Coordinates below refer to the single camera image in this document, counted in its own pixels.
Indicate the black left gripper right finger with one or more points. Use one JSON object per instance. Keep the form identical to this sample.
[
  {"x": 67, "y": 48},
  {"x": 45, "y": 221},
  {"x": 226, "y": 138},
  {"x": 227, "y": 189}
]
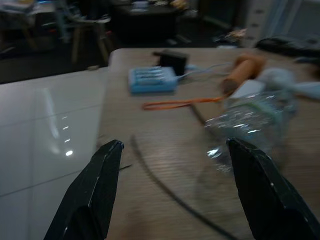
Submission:
[{"x": 265, "y": 190}]

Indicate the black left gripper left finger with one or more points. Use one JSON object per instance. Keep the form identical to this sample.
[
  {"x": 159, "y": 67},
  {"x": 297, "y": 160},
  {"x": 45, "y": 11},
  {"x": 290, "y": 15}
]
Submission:
[{"x": 93, "y": 190}]

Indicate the clear crushed plastic bottle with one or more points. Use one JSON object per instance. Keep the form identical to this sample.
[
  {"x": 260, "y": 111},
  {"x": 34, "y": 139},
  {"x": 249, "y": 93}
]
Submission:
[{"x": 246, "y": 122}]

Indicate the white paper card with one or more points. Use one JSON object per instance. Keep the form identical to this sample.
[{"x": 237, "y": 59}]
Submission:
[{"x": 248, "y": 88}]

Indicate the light blue crumpled tissue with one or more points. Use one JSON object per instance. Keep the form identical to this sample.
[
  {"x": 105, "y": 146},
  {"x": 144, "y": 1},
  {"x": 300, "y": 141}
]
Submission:
[{"x": 290, "y": 82}]

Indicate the orange cylindrical device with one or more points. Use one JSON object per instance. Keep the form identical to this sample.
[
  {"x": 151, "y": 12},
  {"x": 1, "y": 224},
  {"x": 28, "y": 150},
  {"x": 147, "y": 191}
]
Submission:
[{"x": 243, "y": 71}]

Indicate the light blue battery charger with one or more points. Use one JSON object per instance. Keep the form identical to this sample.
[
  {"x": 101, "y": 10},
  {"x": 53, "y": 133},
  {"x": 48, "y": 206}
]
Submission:
[{"x": 152, "y": 80}]

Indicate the black bag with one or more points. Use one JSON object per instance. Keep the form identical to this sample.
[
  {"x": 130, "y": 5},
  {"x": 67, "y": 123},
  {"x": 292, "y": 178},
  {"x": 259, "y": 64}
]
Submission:
[{"x": 287, "y": 46}]

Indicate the black power adapter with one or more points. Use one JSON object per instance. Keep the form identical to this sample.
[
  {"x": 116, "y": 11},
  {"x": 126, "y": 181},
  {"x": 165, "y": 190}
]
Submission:
[{"x": 173, "y": 61}]

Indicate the white chair with wooden legs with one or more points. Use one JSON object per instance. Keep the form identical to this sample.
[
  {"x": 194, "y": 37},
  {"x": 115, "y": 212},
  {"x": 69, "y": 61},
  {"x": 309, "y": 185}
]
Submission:
[{"x": 86, "y": 30}]

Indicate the dark cabinet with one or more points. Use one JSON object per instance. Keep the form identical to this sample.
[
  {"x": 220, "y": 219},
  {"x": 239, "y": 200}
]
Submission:
[{"x": 145, "y": 20}]

